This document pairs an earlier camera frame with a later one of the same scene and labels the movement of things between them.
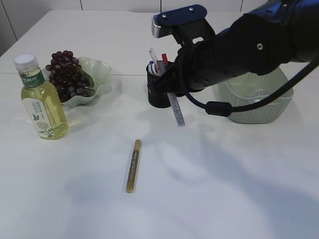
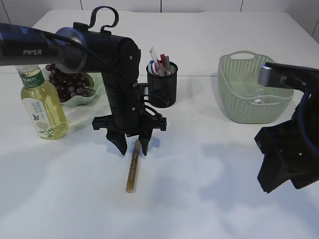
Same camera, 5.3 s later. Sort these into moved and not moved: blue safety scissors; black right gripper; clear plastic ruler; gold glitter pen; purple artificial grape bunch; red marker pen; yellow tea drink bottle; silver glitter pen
Moved: silver glitter pen; black right gripper
Not moved: clear plastic ruler; yellow tea drink bottle; gold glitter pen; blue safety scissors; red marker pen; purple artificial grape bunch
